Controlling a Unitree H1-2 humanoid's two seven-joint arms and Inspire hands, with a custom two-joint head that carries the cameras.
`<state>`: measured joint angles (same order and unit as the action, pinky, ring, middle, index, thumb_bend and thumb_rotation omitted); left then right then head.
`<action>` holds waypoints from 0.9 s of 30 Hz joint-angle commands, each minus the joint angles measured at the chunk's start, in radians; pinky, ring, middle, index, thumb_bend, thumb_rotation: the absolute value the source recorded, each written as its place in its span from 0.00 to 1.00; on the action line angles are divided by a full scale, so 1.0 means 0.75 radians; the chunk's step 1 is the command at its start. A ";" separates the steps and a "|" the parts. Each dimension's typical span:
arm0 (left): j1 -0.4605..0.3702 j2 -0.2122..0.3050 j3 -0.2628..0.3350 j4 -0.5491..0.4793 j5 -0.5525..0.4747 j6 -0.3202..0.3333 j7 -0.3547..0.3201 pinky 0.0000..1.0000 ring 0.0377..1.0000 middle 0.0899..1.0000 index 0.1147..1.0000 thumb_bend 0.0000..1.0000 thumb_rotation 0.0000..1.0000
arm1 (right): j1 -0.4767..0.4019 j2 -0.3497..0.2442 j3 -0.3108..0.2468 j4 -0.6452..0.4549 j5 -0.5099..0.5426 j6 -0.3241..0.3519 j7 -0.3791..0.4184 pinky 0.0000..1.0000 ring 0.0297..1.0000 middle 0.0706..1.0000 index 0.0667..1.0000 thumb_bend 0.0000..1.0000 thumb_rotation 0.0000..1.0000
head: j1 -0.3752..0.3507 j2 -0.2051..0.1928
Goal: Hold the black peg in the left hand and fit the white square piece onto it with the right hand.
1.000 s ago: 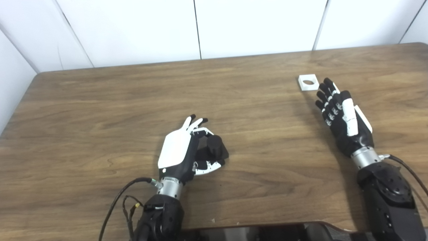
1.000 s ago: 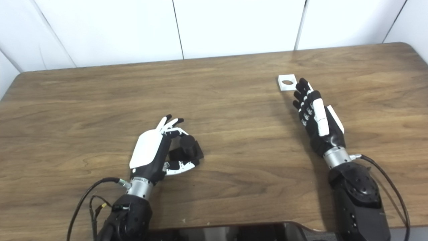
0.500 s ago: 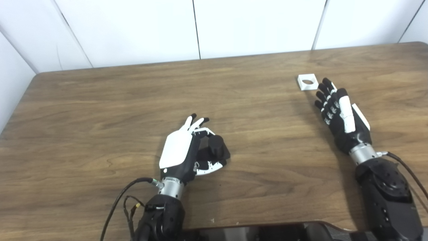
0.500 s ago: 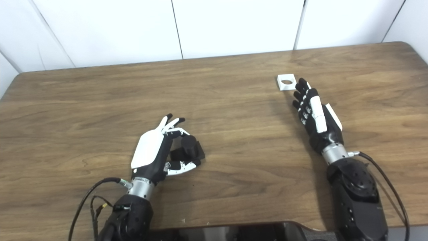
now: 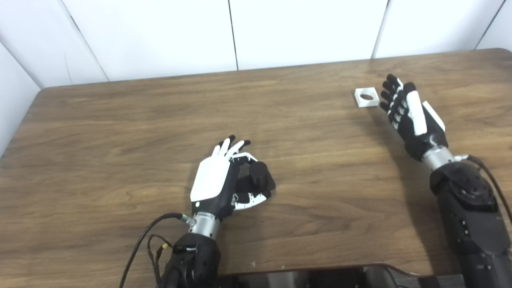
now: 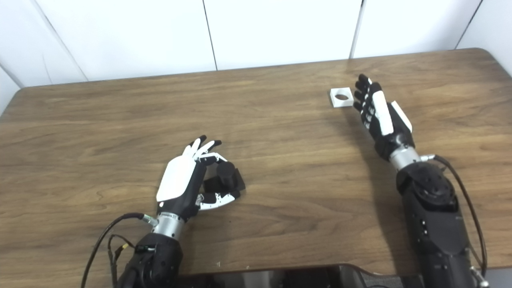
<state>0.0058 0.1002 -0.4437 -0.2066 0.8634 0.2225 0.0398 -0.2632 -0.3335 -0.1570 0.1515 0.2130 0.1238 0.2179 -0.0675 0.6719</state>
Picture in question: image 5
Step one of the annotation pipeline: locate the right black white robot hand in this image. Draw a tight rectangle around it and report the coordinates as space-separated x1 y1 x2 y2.
379 74 448 162

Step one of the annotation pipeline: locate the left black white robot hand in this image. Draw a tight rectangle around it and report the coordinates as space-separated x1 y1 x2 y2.
190 135 272 221

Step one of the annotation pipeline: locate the black peg with square base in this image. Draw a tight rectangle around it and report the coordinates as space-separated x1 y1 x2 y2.
236 161 276 198

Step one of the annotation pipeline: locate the white square piece with hole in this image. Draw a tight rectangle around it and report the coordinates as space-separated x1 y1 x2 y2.
354 87 380 108

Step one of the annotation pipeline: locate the black robot torso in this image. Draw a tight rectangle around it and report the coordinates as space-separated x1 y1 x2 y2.
218 264 466 288

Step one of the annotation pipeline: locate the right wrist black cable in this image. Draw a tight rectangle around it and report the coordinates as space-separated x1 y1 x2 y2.
454 154 512 224

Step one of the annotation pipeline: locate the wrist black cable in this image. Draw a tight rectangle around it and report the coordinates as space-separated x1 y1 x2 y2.
119 213 196 288
454 154 512 224

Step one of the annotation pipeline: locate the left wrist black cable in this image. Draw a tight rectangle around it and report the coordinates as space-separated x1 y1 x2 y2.
119 213 196 288

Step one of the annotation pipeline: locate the thin wire with yellow tag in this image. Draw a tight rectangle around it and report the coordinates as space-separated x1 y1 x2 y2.
147 234 173 288

